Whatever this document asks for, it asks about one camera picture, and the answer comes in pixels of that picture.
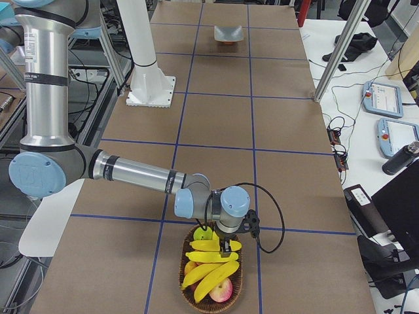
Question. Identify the black monitor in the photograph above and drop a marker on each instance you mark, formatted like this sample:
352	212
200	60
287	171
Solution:
397	203

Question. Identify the aluminium frame post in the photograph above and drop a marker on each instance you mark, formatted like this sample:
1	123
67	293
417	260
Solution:
348	31

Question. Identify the circuit board lower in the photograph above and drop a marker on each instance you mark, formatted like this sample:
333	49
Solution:
341	161

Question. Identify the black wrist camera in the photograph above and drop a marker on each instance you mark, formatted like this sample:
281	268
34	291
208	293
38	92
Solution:
250	224

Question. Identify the upper blue teach pendant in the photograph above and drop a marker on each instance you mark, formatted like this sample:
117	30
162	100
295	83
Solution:
382	99

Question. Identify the black cloth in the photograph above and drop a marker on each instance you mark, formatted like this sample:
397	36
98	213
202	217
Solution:
360	43

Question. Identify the lower blue teach pendant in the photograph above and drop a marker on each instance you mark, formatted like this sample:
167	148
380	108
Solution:
394	135

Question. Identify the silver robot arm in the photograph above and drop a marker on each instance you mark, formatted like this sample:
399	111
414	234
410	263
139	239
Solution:
49	157

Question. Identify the black box with label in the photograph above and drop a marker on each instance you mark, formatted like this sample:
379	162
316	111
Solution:
364	211

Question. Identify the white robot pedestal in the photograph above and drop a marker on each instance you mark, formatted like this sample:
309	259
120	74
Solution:
149	86

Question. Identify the yellow starfruit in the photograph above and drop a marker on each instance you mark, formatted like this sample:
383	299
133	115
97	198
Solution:
215	237

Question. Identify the green apple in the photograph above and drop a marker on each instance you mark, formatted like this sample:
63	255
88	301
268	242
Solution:
201	234

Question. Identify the grey square plate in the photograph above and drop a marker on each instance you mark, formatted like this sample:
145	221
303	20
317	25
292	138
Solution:
228	34

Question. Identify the black water bottle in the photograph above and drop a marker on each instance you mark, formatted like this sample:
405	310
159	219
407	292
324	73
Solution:
402	158

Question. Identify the yellow banana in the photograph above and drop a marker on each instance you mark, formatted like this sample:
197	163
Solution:
210	257
198	273
213	245
214	278

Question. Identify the blue teach pendant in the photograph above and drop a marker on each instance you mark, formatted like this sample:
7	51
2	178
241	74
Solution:
382	99
394	135

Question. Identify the red apple front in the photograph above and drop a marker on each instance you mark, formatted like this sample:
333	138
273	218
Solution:
222	292

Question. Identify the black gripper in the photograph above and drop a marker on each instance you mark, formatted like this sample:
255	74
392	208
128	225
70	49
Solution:
227	237

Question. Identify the circuit board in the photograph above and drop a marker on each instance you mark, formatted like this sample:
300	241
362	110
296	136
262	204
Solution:
341	161
334	137

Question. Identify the circuit board upper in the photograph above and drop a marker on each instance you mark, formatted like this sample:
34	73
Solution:
334	137

